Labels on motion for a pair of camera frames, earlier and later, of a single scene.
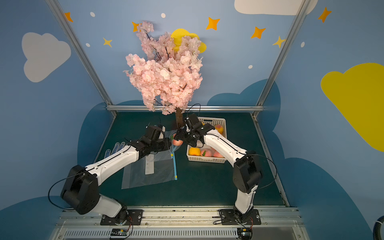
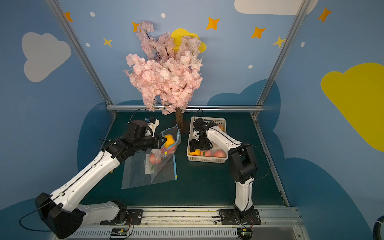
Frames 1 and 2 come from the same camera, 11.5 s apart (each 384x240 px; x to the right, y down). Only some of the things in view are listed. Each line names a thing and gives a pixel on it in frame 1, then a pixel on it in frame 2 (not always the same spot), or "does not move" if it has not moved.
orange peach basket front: x=194 y=151 does not move
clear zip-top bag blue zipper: x=164 y=166 does not move
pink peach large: x=176 y=142 → x=154 y=159
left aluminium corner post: x=58 y=11 does not move
